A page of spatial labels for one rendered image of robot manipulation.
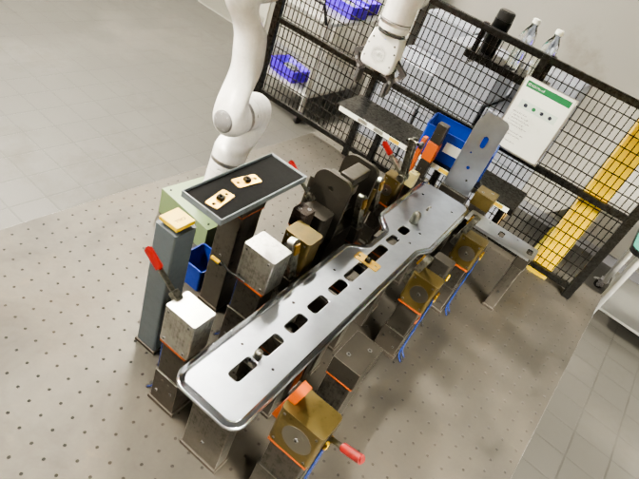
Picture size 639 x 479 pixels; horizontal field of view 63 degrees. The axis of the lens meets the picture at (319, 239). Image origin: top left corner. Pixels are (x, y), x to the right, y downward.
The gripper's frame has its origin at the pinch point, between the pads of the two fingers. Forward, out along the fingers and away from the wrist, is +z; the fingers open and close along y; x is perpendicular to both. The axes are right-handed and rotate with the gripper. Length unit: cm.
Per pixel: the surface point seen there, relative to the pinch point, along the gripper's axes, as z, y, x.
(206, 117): 144, -178, 150
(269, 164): 28.3, -12.1, -20.0
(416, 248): 44, 32, 11
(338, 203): 33.5, 8.2, -9.1
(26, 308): 74, -39, -78
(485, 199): 40, 38, 60
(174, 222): 28, -8, -61
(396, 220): 44, 20, 19
